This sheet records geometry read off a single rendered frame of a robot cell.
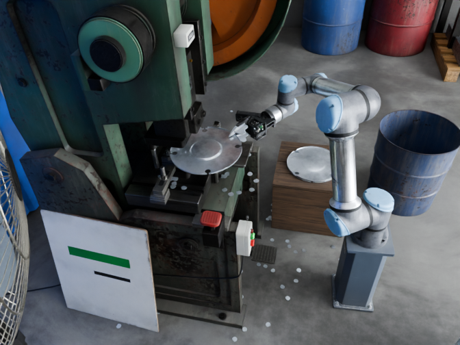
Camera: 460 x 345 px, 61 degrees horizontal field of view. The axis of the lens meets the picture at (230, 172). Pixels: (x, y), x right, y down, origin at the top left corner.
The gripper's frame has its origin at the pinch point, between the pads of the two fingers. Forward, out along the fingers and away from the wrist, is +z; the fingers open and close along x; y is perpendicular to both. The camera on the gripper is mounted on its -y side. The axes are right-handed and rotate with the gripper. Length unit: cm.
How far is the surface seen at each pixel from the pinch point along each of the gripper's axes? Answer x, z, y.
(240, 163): 0.8, 7.6, 15.5
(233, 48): -26.6, -17.9, -16.1
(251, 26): -36.1, -23.0, -10.1
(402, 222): 82, -82, 47
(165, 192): 4.1, 36.0, 5.0
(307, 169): 45, -45, 5
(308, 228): 77, -36, 17
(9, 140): 27, 70, -114
